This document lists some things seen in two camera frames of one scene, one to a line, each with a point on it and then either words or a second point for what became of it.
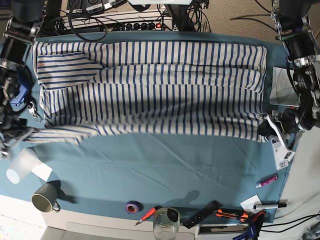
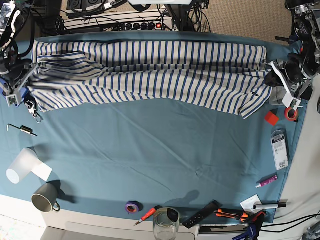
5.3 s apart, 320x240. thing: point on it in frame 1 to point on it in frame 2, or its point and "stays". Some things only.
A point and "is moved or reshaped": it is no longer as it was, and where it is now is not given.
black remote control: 206,212 stays
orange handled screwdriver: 157,208 stays
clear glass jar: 166,223 stays
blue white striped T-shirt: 197,88 is moved or reshaped
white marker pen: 269,206 stays
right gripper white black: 288,123 to 277,77
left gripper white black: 9,136 to 14,99
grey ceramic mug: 45,198 stays
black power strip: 148,25 stays
